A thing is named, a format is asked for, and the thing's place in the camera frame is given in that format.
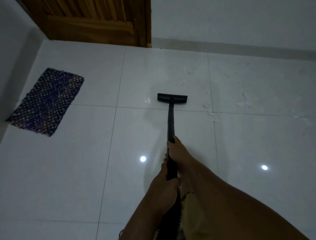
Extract person's left hand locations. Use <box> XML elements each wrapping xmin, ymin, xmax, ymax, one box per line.
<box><xmin>148</xmin><ymin>162</ymin><xmax>182</xmax><ymax>213</ymax></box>

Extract person's left forearm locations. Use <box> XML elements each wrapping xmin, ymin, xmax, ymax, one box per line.
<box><xmin>123</xmin><ymin>195</ymin><xmax>179</xmax><ymax>240</ymax></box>

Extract black vacuum wand with nozzle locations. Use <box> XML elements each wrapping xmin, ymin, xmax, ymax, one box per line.
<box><xmin>157</xmin><ymin>93</ymin><xmax>189</xmax><ymax>181</ymax></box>

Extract khaki shorts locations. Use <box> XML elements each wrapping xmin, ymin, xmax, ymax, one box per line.
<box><xmin>180</xmin><ymin>191</ymin><xmax>214</xmax><ymax>240</ymax></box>

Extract brown wooden door frame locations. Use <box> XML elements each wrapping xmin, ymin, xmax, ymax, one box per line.
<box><xmin>141</xmin><ymin>0</ymin><xmax>152</xmax><ymax>48</ymax></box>

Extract black ribbed vacuum hose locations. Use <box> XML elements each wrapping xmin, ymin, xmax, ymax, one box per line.
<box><xmin>154</xmin><ymin>188</ymin><xmax>184</xmax><ymax>240</ymax></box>

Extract person's right forearm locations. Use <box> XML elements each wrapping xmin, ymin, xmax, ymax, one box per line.
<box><xmin>178</xmin><ymin>162</ymin><xmax>310</xmax><ymax>240</ymax></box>

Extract blue woven door mat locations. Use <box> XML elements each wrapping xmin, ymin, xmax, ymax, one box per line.
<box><xmin>5</xmin><ymin>68</ymin><xmax>84</xmax><ymax>137</ymax></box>

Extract brown wooden door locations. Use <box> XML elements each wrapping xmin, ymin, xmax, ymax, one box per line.
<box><xmin>19</xmin><ymin>0</ymin><xmax>146</xmax><ymax>47</ymax></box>

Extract person's right hand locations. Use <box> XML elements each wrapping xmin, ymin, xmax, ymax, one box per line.
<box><xmin>165</xmin><ymin>135</ymin><xmax>201</xmax><ymax>179</ymax></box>

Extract scattered white paper scraps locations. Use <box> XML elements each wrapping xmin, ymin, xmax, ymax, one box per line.
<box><xmin>172</xmin><ymin>69</ymin><xmax>310</xmax><ymax>124</ymax></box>

